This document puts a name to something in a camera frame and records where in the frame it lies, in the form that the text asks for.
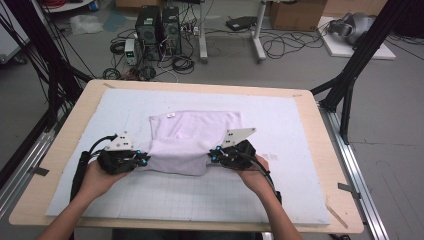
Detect hand-held gripper black cable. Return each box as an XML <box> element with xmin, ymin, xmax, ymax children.
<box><xmin>238</xmin><ymin>151</ymin><xmax>283</xmax><ymax>205</ymax></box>
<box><xmin>69</xmin><ymin>133</ymin><xmax>118</xmax><ymax>203</ymax></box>

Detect large cardboard box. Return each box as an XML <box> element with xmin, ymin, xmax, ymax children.
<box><xmin>268</xmin><ymin>0</ymin><xmax>328</xmax><ymax>32</ymax></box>

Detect left hand-held gripper black cable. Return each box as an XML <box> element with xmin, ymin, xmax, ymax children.
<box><xmin>69</xmin><ymin>133</ymin><xmax>118</xmax><ymax>203</ymax></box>

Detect person's left hand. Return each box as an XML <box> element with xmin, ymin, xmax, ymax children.
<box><xmin>81</xmin><ymin>159</ymin><xmax>136</xmax><ymax>202</ymax></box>

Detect teal paper sheet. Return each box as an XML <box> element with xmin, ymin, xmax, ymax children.
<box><xmin>102</xmin><ymin>11</ymin><xmax>128</xmax><ymax>33</ymax></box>

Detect slim black computer tower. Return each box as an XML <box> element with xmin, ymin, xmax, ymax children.
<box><xmin>161</xmin><ymin>6</ymin><xmax>183</xmax><ymax>56</ymax></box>

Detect flat cardboard box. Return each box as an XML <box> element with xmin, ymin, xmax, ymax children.
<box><xmin>115</xmin><ymin>0</ymin><xmax>162</xmax><ymax>8</ymax></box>

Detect white power supply unit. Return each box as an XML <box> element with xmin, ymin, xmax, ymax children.
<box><xmin>124</xmin><ymin>38</ymin><xmax>138</xmax><ymax>66</ymax></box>

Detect aluminium rail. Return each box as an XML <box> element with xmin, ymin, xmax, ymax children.
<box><xmin>319</xmin><ymin>105</ymin><xmax>390</xmax><ymax>240</ymax></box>
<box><xmin>0</xmin><ymin>129</ymin><xmax>56</xmax><ymax>218</ymax></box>

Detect white desk leg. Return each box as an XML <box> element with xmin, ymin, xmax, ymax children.
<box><xmin>252</xmin><ymin>0</ymin><xmax>268</xmax><ymax>64</ymax></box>
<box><xmin>198</xmin><ymin>0</ymin><xmax>209</xmax><ymax>64</ymax></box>

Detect thin wooden strip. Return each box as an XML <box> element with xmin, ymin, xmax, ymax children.
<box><xmin>324</xmin><ymin>199</ymin><xmax>349</xmax><ymax>230</ymax></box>

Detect flat black device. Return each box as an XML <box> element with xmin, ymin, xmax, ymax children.
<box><xmin>225</xmin><ymin>15</ymin><xmax>258</xmax><ymax>32</ymax></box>

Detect white round table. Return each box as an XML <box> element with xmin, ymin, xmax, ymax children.
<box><xmin>44</xmin><ymin>0</ymin><xmax>95</xmax><ymax>14</ymax></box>

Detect coiled black cable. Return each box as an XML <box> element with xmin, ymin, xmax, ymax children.
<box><xmin>171</xmin><ymin>54</ymin><xmax>196</xmax><ymax>75</ymax></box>

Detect black metal frame with cables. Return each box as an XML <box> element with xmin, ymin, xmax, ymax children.
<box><xmin>0</xmin><ymin>0</ymin><xmax>95</xmax><ymax>191</ymax></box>

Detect white board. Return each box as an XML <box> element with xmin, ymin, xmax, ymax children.
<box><xmin>317</xmin><ymin>15</ymin><xmax>397</xmax><ymax>61</ymax></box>

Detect right hand-held gripper black cable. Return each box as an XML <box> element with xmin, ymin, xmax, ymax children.
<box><xmin>238</xmin><ymin>151</ymin><xmax>283</xmax><ymax>205</ymax></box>

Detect white foam mat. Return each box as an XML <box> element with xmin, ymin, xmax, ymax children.
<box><xmin>44</xmin><ymin>87</ymin><xmax>332</xmax><ymax>226</ymax></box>

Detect large black computer tower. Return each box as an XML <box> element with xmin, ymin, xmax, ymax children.
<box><xmin>134</xmin><ymin>5</ymin><xmax>163</xmax><ymax>62</ymax></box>

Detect clear plastic bag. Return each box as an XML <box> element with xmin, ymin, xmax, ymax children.
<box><xmin>69</xmin><ymin>14</ymin><xmax>104</xmax><ymax>36</ymax></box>

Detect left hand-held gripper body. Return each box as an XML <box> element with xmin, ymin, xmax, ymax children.
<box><xmin>96</xmin><ymin>131</ymin><xmax>143</xmax><ymax>176</ymax></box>

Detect person's right hand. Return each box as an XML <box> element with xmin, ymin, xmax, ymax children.
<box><xmin>234</xmin><ymin>154</ymin><xmax>278</xmax><ymax>198</ymax></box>

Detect long loose black cables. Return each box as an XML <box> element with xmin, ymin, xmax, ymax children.
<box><xmin>259</xmin><ymin>28</ymin><xmax>329</xmax><ymax>60</ymax></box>

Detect pale lilac cloth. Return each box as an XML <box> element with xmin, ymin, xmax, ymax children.
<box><xmin>134</xmin><ymin>110</ymin><xmax>244</xmax><ymax>177</ymax></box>

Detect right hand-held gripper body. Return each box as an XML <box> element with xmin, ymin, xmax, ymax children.
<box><xmin>218</xmin><ymin>127</ymin><xmax>258</xmax><ymax>170</ymax></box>

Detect white cabinet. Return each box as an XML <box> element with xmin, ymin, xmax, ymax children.
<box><xmin>0</xmin><ymin>6</ymin><xmax>31</xmax><ymax>65</ymax></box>

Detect grey headset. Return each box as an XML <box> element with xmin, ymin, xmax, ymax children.
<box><xmin>327</xmin><ymin>12</ymin><xmax>376</xmax><ymax>46</ymax></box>

